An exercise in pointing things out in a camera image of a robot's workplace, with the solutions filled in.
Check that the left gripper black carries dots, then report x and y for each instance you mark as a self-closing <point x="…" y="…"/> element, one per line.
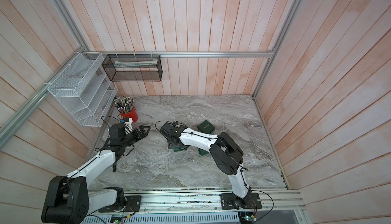
<point x="144" y="134"/>

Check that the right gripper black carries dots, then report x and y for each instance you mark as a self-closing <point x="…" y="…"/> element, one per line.
<point x="170" y="145"/>

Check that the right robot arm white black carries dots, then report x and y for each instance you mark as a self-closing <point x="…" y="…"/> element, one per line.
<point x="226" y="153"/>

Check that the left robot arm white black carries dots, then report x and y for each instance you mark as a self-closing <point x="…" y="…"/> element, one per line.
<point x="68" y="200"/>

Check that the left green jewelry box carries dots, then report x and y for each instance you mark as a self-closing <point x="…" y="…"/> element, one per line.
<point x="177" y="148"/>

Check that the green jewelry box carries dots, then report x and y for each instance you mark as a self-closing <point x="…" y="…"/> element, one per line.
<point x="206" y="127"/>
<point x="177" y="148"/>

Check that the right green jewelry box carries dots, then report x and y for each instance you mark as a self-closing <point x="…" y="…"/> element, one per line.
<point x="206" y="127"/>

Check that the red pencil cup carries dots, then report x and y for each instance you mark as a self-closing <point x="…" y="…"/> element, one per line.
<point x="131" y="116"/>

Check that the pencils bundle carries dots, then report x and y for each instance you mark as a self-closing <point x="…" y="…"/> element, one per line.
<point x="124" y="104"/>

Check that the black mesh basket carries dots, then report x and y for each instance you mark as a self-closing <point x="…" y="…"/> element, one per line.
<point x="133" y="67"/>

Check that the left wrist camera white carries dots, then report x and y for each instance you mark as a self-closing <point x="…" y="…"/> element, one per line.
<point x="128" y="123"/>

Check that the white wire mesh shelf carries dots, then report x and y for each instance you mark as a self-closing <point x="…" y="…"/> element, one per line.
<point x="84" y="93"/>

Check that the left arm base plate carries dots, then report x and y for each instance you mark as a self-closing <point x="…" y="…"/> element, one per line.
<point x="128" y="203"/>

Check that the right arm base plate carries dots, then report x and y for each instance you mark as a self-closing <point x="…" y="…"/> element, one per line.
<point x="229" y="201"/>

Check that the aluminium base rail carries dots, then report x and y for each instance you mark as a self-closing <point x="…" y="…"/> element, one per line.
<point x="188" y="200"/>

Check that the aluminium frame rail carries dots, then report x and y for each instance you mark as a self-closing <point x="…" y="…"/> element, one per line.
<point x="193" y="54"/>

